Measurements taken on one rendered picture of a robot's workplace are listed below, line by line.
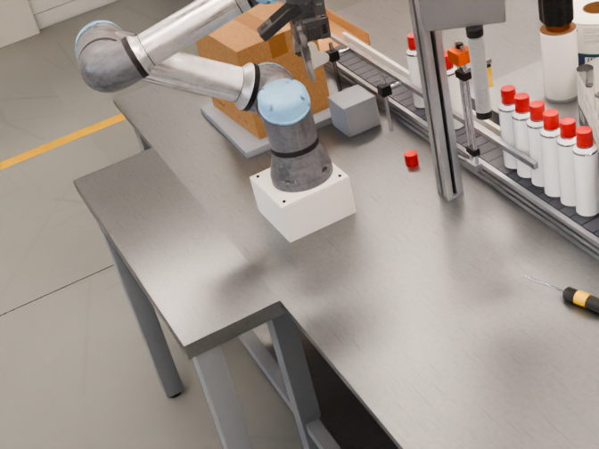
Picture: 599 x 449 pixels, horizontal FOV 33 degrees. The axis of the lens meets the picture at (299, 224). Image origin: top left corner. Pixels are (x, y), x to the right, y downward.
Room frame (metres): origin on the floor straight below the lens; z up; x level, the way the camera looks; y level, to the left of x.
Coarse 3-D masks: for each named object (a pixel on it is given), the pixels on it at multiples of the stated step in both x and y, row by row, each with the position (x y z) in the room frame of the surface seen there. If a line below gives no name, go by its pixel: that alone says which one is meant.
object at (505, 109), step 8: (504, 88) 2.00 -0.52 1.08; (512, 88) 1.99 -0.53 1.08; (504, 96) 1.99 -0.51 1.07; (512, 96) 1.98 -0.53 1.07; (504, 104) 1.99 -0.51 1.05; (512, 104) 1.98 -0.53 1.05; (504, 112) 1.98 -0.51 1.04; (512, 112) 1.97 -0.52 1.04; (504, 120) 1.98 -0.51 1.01; (504, 128) 1.98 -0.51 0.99; (512, 128) 1.97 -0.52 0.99; (504, 136) 1.99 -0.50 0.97; (512, 136) 1.97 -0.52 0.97; (512, 144) 1.97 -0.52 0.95; (504, 152) 1.99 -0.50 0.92; (504, 160) 2.00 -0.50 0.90; (512, 160) 1.98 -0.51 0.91; (512, 168) 1.98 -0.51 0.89
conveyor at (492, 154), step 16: (336, 48) 2.88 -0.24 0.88; (352, 64) 2.74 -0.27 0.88; (368, 64) 2.71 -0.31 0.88; (368, 80) 2.61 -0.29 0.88; (400, 96) 2.47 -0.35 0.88; (416, 112) 2.36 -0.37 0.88; (464, 128) 2.22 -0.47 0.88; (464, 144) 2.14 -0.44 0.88; (480, 144) 2.12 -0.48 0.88; (496, 160) 2.03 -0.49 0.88; (512, 176) 1.95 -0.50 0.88; (544, 192) 1.86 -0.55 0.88; (560, 208) 1.79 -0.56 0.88; (592, 224) 1.70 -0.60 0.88
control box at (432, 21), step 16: (432, 0) 1.95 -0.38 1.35; (448, 0) 1.94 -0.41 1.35; (464, 0) 1.93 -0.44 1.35; (480, 0) 1.92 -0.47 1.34; (496, 0) 1.91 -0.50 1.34; (432, 16) 1.95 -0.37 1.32; (448, 16) 1.94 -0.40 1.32; (464, 16) 1.93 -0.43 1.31; (480, 16) 1.92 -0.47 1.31; (496, 16) 1.91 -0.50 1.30
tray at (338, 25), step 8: (328, 16) 3.22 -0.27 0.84; (336, 16) 3.16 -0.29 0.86; (336, 24) 3.16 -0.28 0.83; (344, 24) 3.11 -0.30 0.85; (352, 24) 3.05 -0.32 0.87; (336, 32) 3.10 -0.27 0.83; (352, 32) 3.06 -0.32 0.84; (360, 32) 3.00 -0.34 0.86; (320, 40) 3.07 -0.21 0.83; (328, 40) 3.05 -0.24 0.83; (344, 40) 3.02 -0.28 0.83; (360, 40) 2.99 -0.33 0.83; (368, 40) 2.95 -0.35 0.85; (320, 48) 3.01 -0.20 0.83; (328, 48) 2.99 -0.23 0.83
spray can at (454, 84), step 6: (450, 66) 2.23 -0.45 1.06; (450, 72) 2.22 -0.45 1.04; (450, 78) 2.21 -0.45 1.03; (456, 78) 2.22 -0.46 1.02; (450, 84) 2.22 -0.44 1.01; (456, 84) 2.22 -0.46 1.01; (450, 90) 2.22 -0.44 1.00; (456, 90) 2.22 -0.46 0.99; (450, 96) 2.22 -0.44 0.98; (456, 96) 2.22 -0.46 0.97; (456, 102) 2.22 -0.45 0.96; (456, 108) 2.22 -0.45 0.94; (462, 108) 2.23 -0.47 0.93; (462, 114) 2.22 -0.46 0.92; (456, 120) 2.22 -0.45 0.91; (456, 126) 2.21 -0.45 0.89; (462, 126) 2.22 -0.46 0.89
